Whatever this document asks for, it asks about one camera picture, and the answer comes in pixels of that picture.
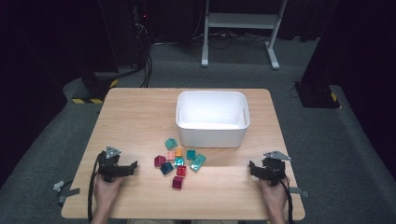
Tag long teal toy brick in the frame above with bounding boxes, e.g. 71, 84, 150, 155
190, 153, 207, 173

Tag white plastic bin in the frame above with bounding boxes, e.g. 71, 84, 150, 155
175, 90, 251, 149

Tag person's left hand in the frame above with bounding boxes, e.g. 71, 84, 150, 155
92, 175, 124, 203

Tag cables under white stand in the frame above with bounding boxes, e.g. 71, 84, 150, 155
191, 29, 269, 50

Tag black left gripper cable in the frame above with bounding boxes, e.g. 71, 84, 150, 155
87, 152, 103, 224

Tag black stand base striped edge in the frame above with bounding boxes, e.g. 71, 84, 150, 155
71, 71, 120, 105

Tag dark blue sloped toy brick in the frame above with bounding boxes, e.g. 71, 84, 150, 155
160, 161, 175, 175

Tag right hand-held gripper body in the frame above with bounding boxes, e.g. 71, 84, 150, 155
262, 150, 292, 189

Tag white metal stand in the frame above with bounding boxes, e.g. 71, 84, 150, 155
200, 0, 288, 71

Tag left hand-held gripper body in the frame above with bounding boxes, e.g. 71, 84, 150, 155
97, 146, 124, 183

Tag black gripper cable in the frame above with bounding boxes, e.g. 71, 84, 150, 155
269, 166, 296, 224
87, 152, 103, 224

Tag person's right hand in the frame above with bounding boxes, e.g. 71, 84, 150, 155
259, 177, 291, 210

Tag dark grey tape strip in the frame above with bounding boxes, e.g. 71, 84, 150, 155
289, 187, 310, 199
57, 187, 81, 205

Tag magenta cube toy brick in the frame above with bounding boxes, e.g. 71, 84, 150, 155
171, 175, 185, 190

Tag teal sloped toy brick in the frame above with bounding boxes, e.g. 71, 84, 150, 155
164, 137, 178, 151

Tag black floor cable bundle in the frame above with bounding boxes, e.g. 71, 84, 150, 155
135, 18, 154, 89

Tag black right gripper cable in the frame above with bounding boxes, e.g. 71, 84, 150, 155
269, 166, 296, 224

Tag dark magenta sloped toy brick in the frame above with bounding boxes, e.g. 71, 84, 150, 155
153, 155, 167, 168

